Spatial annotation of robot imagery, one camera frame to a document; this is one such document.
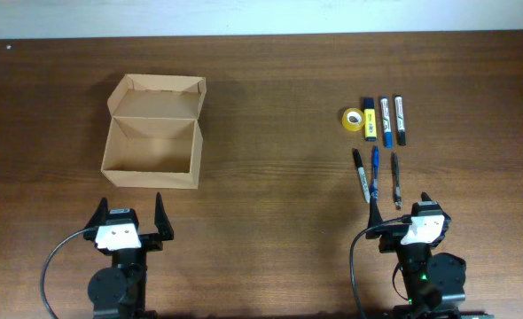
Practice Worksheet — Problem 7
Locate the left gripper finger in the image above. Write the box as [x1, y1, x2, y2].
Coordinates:
[154, 192, 174, 241]
[85, 198, 108, 229]

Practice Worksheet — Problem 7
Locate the black pen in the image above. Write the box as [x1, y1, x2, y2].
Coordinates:
[392, 152, 402, 210]

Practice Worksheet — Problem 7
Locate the black permanent marker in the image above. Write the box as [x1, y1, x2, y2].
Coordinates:
[352, 148, 371, 203]

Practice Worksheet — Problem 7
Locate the blue pen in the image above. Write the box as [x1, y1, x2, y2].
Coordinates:
[371, 145, 379, 201]

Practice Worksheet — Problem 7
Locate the black whiteboard marker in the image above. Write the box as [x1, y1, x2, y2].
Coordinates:
[394, 95, 406, 146]

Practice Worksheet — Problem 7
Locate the cardboard box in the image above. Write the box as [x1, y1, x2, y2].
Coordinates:
[101, 74, 207, 189]

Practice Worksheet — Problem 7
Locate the yellow highlighter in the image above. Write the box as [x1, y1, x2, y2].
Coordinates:
[363, 97, 377, 142]

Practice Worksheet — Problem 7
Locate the blue whiteboard marker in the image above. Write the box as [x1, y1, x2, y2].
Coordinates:
[379, 97, 393, 148]

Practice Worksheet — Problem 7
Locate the yellow tape roll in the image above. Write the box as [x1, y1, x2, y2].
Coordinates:
[341, 108, 365, 132]

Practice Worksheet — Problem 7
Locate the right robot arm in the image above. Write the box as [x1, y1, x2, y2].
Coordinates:
[365, 193, 466, 318]

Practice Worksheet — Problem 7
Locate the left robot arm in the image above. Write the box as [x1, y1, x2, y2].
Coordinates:
[83, 194, 174, 319]

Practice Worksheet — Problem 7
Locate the right black cable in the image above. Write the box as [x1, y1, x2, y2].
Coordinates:
[348, 214, 413, 319]

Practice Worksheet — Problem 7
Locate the black cable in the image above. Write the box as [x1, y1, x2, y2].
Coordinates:
[40, 227, 95, 319]
[348, 214, 413, 319]

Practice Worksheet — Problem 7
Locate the left black cable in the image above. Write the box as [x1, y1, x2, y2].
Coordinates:
[40, 227, 95, 319]

